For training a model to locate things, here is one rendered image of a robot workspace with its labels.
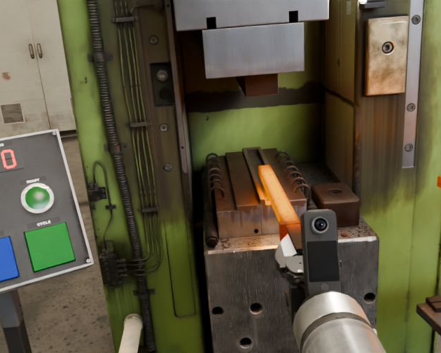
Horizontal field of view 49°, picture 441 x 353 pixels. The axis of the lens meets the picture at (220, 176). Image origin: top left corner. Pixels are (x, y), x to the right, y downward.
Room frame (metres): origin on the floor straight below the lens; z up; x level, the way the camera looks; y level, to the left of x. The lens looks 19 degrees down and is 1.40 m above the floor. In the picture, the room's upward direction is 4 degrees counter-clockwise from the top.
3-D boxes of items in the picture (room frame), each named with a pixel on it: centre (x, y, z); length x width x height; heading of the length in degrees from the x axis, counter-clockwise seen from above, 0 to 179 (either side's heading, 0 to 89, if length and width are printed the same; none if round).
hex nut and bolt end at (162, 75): (1.14, 0.12, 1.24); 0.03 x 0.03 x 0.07; 1
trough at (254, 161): (1.20, -0.10, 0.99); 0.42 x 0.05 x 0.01; 1
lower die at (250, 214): (1.20, -0.08, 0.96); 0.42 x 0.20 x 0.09; 1
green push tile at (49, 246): (0.82, 0.33, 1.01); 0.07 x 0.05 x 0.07; 116
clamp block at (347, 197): (1.05, -0.26, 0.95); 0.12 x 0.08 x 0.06; 1
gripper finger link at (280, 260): (0.64, -0.10, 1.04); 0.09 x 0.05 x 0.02; 4
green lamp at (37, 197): (0.86, 0.35, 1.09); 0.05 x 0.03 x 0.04; 91
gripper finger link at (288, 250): (0.68, -0.10, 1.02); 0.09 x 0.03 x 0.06; 4
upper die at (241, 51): (1.20, -0.08, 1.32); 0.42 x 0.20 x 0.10; 1
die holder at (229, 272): (1.21, -0.13, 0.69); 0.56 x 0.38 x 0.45; 1
